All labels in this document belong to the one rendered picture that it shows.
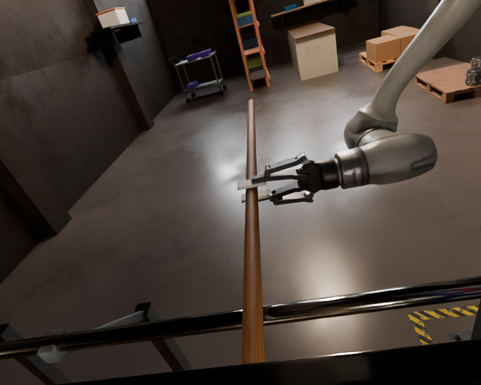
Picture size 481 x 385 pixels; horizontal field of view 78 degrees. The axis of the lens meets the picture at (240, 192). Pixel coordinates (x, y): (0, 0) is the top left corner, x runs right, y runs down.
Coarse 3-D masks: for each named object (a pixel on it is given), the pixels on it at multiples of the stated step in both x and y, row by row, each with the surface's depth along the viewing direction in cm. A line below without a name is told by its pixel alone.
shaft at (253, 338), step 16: (256, 160) 85; (256, 192) 70; (256, 208) 64; (256, 224) 59; (256, 240) 55; (256, 256) 52; (256, 272) 48; (256, 288) 46; (256, 304) 43; (256, 320) 41; (256, 336) 39; (256, 352) 37
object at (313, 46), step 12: (312, 24) 709; (324, 24) 644; (288, 36) 751; (300, 36) 589; (312, 36) 578; (324, 36) 577; (300, 48) 591; (312, 48) 590; (324, 48) 588; (336, 48) 587; (300, 60) 603; (312, 60) 602; (324, 60) 600; (336, 60) 599; (300, 72) 615; (312, 72) 614; (324, 72) 612
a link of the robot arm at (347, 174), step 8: (344, 152) 67; (352, 152) 66; (360, 152) 66; (336, 160) 68; (344, 160) 65; (352, 160) 65; (360, 160) 65; (344, 168) 65; (352, 168) 65; (360, 168) 65; (344, 176) 66; (352, 176) 66; (360, 176) 65; (344, 184) 67; (352, 184) 67; (360, 184) 67
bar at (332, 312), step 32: (416, 288) 43; (448, 288) 41; (480, 288) 41; (128, 320) 74; (160, 320) 50; (192, 320) 48; (224, 320) 47; (288, 320) 45; (0, 352) 53; (32, 352) 52; (64, 352) 53; (160, 352) 90
